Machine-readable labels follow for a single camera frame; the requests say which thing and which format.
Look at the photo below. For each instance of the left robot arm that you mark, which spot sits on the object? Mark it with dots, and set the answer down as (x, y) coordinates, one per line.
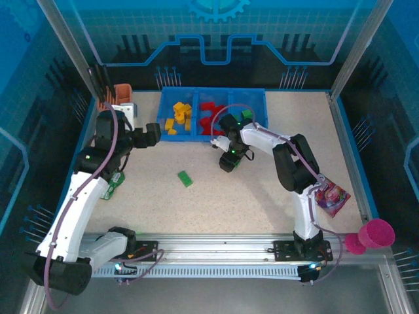
(72, 212)

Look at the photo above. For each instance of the aluminium frame post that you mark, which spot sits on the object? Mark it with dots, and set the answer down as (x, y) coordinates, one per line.
(67, 42)
(358, 42)

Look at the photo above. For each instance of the blue three-compartment bin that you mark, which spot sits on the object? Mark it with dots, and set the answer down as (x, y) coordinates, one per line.
(258, 101)

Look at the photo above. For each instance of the yellow lego brick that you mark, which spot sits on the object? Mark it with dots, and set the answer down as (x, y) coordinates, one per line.
(179, 106)
(188, 124)
(172, 131)
(169, 123)

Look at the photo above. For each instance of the green packet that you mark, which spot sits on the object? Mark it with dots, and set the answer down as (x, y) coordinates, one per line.
(114, 186)

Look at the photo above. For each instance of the purple snack packet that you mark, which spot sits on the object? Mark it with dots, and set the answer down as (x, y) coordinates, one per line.
(332, 198)

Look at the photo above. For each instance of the black utensil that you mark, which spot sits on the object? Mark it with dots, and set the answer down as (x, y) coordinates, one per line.
(108, 81)
(102, 81)
(95, 81)

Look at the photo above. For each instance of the white holder with pink rim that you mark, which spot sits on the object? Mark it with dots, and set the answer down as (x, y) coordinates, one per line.
(122, 93)

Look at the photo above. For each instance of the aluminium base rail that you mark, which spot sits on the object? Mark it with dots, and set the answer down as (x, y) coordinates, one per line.
(212, 248)

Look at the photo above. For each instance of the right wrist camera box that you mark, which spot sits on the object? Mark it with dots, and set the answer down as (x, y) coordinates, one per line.
(222, 143)

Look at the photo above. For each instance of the small pink cup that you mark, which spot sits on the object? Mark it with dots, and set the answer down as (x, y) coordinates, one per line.
(355, 245)

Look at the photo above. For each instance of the red lego brick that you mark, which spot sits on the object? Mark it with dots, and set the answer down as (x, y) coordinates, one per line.
(206, 122)
(220, 132)
(218, 109)
(207, 131)
(208, 106)

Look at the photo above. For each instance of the large pink cup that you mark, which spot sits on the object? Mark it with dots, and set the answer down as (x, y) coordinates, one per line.
(378, 233)

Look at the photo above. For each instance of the small black control box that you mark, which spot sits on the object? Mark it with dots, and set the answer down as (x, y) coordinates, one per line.
(308, 274)
(122, 278)

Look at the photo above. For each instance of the orange lego brick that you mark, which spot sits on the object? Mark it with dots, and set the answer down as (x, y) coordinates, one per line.
(187, 109)

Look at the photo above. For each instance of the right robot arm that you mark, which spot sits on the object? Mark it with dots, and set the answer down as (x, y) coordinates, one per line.
(294, 163)

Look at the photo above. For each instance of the green lego brick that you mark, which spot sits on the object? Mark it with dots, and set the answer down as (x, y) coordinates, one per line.
(234, 117)
(247, 114)
(185, 179)

